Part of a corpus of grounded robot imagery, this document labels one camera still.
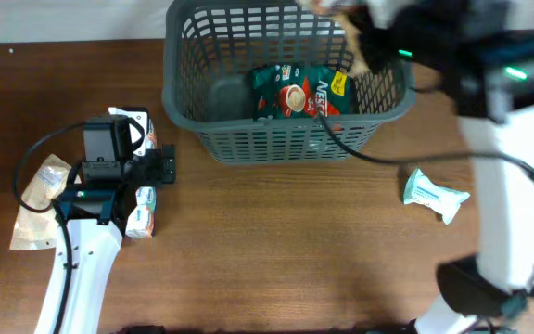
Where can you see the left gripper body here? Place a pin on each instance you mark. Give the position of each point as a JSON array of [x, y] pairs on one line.
[[146, 169]]

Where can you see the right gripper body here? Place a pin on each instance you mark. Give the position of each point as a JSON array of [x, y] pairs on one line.
[[411, 34]]

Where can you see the beige brown snack pouch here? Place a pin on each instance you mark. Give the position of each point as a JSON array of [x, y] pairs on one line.
[[339, 12]]

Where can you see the green Nescafe coffee bag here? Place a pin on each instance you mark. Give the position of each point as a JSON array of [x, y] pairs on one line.
[[291, 91]]

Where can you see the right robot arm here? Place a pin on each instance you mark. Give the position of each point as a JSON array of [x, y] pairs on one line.
[[488, 71]]

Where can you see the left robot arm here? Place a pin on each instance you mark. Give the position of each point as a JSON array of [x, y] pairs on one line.
[[94, 217]]

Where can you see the Kleenex tissue multipack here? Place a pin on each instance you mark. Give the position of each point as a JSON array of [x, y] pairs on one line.
[[140, 222]]

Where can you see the grey plastic basket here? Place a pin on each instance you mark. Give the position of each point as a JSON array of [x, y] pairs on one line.
[[211, 48]]

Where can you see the beige powder pouch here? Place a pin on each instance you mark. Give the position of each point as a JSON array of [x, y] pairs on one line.
[[38, 231]]

